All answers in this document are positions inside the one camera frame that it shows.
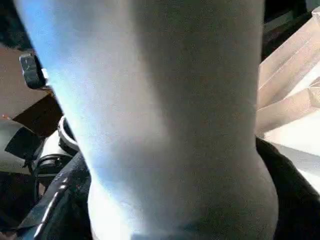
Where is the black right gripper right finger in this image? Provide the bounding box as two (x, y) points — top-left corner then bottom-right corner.
(255, 137), (320, 240)

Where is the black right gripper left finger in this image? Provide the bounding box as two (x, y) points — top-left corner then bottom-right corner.
(17, 150), (97, 240)

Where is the white plastic table leg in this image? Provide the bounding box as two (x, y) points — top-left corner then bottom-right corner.
(12, 0), (280, 240)

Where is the black work mat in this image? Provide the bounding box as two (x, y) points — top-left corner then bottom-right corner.
(0, 0), (320, 231)

